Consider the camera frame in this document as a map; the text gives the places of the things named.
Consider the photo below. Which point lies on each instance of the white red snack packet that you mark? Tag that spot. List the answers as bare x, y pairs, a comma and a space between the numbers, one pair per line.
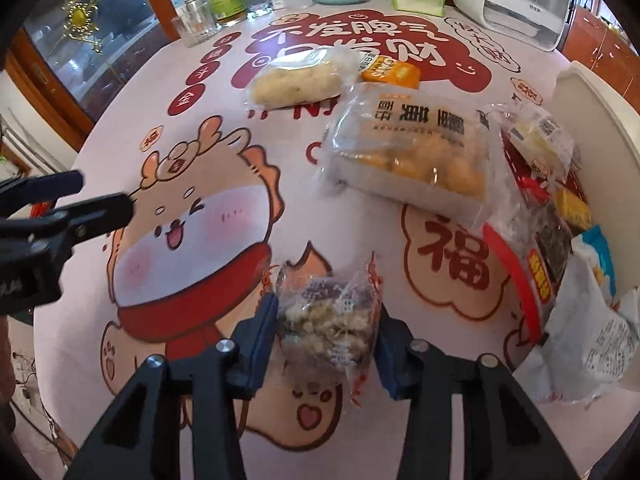
590, 345

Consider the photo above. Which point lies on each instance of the orange snack packet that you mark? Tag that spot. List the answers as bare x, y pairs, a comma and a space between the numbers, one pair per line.
390, 74

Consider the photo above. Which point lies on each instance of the red bordered snack packet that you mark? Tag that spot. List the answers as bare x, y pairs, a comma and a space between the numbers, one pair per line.
520, 280

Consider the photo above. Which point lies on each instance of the pale rice cracker packet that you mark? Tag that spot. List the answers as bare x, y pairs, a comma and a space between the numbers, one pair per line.
300, 80

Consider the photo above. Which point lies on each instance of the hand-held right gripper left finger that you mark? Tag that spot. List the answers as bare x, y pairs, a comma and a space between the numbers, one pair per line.
262, 345

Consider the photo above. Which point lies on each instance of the dark brown snack packet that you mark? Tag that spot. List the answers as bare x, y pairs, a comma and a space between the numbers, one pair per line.
552, 245

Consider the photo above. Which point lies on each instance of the white plastic bin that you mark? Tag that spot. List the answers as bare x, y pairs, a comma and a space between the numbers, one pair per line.
605, 150

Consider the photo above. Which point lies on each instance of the clear nut bar packet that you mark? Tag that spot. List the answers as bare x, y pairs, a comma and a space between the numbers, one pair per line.
327, 325

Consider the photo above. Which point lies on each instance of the clear pale pastry packet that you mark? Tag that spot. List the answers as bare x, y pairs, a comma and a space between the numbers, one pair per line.
537, 140

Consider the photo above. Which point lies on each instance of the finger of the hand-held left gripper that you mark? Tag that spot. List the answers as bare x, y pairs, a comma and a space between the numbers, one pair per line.
95, 217
45, 187

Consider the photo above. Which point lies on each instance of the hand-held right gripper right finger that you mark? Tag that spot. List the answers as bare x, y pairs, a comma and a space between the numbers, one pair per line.
387, 360

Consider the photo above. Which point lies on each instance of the yellow snack packet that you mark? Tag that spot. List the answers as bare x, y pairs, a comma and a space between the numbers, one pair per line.
572, 210

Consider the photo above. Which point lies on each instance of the clear yellow bun packet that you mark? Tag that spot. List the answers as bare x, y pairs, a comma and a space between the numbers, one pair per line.
410, 160

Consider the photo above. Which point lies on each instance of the wooden framed glass door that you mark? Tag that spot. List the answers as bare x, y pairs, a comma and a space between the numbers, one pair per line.
90, 60

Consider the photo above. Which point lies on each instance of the white countertop appliance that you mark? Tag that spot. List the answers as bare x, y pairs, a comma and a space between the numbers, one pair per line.
515, 5

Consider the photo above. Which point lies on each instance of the glass jar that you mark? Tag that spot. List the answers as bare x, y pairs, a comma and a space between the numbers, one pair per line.
256, 1

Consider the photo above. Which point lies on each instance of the wooden wall cabinet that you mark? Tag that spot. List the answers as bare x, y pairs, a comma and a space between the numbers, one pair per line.
600, 45

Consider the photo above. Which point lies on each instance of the glass cup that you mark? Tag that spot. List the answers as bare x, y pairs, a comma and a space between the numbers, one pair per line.
197, 25

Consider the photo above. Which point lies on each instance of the blue snack packet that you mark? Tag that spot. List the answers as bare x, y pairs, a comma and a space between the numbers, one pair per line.
597, 260

